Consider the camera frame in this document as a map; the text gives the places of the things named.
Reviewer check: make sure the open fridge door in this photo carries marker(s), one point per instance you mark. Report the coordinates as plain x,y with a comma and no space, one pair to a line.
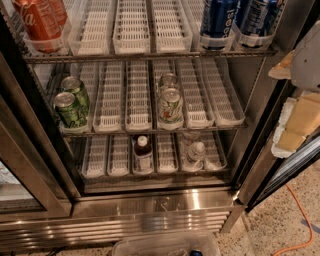
267,173

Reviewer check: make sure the dark juice bottle white cap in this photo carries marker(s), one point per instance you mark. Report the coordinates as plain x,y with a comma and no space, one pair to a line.
143,154

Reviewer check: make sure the red cola can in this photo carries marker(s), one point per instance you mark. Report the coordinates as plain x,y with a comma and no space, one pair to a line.
59,11
40,24

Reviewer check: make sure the wire shelf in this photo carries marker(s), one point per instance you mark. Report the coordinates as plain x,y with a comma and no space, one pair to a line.
45,59
153,131

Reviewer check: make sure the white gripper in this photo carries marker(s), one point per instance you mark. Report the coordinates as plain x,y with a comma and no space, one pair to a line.
308,63

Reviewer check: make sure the stainless steel fridge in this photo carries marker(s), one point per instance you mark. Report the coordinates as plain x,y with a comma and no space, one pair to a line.
67,191

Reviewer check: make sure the top wire shelf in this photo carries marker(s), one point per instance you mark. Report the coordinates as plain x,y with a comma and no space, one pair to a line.
45,59

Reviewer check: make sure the front red cola can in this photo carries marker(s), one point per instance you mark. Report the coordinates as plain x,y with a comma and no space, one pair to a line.
40,24

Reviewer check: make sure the blue bottle cap in bin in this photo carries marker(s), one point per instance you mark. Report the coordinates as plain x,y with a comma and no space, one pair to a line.
195,253

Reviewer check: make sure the clear plastic bin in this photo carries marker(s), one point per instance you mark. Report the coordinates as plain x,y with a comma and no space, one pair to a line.
170,244

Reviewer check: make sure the green soda can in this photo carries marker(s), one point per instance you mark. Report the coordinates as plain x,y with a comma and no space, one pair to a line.
69,110
76,86

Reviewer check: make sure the rear silver soda can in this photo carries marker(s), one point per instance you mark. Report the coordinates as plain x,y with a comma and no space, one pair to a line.
167,80

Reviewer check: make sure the rear red cola can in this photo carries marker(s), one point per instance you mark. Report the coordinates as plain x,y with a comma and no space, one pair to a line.
59,11

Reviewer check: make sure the blue pepsi can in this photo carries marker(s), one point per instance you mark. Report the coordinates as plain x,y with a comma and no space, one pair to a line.
217,19
259,17

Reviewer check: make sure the front green soda can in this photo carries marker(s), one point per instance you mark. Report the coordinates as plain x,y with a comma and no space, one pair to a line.
69,110

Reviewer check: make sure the rear clear water bottle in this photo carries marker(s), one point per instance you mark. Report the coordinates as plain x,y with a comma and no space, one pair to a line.
190,137

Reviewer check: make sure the clear water bottle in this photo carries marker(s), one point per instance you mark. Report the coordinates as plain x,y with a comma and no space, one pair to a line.
190,137
195,156

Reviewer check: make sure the rear green soda can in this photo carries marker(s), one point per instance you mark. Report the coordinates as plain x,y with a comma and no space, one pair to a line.
76,86

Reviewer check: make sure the middle wire shelf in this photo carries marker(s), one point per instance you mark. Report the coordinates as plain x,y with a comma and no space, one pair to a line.
153,131

